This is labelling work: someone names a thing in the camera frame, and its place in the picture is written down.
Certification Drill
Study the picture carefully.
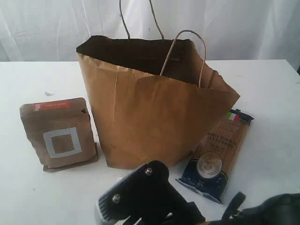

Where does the brown paper bag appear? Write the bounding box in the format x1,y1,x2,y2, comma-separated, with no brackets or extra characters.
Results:
76,35,239,169

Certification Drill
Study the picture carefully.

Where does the brown kraft standup pouch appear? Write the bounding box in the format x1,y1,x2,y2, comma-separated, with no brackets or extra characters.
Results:
20,97,98,172

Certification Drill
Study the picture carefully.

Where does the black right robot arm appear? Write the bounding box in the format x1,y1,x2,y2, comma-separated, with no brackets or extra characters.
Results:
124,184,300,225

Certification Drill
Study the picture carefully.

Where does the spaghetti packet dark blue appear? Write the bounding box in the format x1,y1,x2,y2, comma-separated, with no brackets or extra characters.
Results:
176,109,254,204

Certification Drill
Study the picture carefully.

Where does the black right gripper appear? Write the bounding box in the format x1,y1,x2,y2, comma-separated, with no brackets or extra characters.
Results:
131,185,246,225

